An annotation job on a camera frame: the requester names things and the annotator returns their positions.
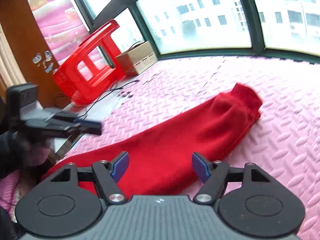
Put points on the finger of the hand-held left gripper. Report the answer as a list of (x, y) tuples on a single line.
[(85, 130), (82, 123)]

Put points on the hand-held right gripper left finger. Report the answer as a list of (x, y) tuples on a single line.
[(121, 166)]

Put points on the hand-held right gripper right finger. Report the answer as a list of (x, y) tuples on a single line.
[(200, 167)]

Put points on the red sweater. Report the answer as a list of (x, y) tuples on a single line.
[(187, 135)]

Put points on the person's left hand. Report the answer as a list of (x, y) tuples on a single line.
[(32, 150)]

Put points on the beige curtain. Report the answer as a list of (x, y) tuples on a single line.
[(7, 67)]

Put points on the red plastic stool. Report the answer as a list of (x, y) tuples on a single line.
[(67, 80)]

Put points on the stickered brown wooden panel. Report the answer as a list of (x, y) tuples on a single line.
[(20, 30)]

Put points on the pink patterned cloth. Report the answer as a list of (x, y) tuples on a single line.
[(8, 190)]

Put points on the brown cardboard box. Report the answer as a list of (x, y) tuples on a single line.
[(142, 60)]

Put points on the pink foam floor mat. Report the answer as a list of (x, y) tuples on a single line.
[(287, 130)]

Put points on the green tree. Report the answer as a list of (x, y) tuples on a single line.
[(189, 28)]

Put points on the beige apartment building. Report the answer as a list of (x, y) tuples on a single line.
[(200, 5)]

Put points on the pink wall poster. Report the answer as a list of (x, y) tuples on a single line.
[(57, 17)]

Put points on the green window frame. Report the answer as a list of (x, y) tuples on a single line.
[(257, 30)]

